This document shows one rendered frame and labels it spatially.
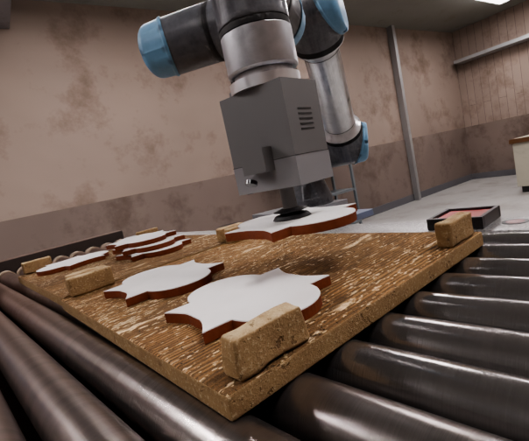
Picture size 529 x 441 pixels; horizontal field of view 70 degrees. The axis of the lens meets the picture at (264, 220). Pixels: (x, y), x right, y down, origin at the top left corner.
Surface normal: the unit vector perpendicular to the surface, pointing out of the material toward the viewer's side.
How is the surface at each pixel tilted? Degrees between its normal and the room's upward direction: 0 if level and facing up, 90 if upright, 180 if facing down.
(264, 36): 90
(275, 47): 90
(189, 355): 0
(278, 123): 90
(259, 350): 84
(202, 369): 0
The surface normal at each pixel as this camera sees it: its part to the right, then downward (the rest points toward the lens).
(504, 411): -0.68, -0.45
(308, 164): 0.75, -0.07
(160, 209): 0.58, -0.02
